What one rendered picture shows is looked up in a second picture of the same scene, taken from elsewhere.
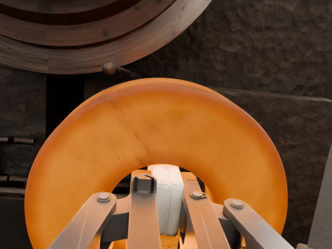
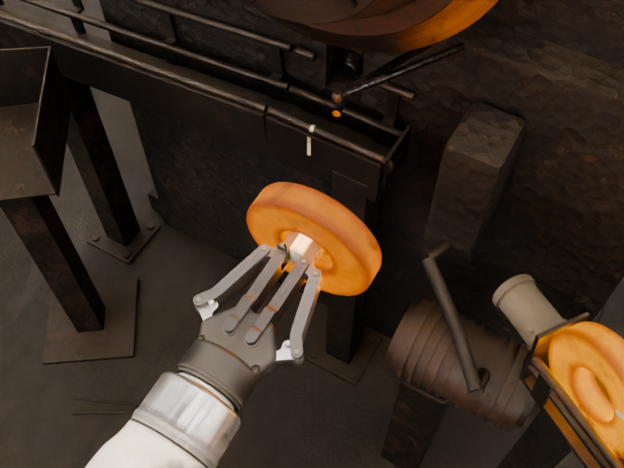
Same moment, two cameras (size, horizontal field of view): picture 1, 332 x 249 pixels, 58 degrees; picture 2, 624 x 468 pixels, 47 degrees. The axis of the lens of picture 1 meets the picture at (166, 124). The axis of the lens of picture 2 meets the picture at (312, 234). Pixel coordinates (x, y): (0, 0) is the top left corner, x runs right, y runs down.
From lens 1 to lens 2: 0.65 m
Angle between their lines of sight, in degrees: 52
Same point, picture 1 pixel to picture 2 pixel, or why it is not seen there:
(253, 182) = (347, 260)
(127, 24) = (378, 28)
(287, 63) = not seen: outside the picture
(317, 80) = not seen: outside the picture
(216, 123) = (324, 232)
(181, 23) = (441, 32)
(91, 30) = (344, 23)
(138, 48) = (395, 42)
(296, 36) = not seen: outside the picture
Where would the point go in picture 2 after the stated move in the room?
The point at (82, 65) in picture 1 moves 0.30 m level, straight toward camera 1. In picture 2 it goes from (341, 41) to (244, 236)
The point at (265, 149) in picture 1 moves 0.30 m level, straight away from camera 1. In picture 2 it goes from (350, 252) to (562, 126)
